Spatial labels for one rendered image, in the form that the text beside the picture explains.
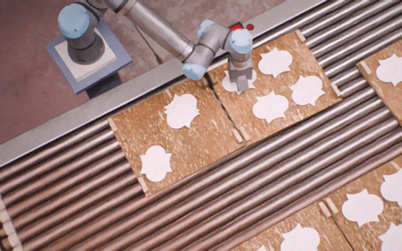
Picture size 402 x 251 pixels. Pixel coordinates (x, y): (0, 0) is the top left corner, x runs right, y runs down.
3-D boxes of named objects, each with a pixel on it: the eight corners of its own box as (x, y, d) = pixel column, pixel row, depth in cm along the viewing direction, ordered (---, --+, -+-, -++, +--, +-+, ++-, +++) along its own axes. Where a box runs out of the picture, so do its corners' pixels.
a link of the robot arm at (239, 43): (234, 22, 192) (257, 32, 191) (234, 39, 203) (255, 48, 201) (224, 40, 190) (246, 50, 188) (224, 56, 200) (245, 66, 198)
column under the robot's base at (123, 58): (77, 121, 319) (26, 42, 238) (135, 87, 326) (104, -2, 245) (111, 174, 306) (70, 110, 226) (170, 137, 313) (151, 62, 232)
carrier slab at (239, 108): (204, 74, 224) (204, 72, 222) (296, 31, 229) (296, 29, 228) (246, 147, 211) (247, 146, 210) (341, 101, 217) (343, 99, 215)
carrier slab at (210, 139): (107, 121, 218) (106, 119, 217) (201, 74, 224) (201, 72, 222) (147, 198, 206) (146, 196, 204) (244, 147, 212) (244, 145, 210)
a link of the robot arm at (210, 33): (191, 38, 193) (219, 50, 190) (206, 12, 197) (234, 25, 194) (191, 50, 200) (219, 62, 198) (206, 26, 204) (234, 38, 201)
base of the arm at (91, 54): (61, 46, 234) (54, 33, 225) (92, 27, 237) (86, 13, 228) (80, 72, 229) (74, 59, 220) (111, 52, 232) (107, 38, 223)
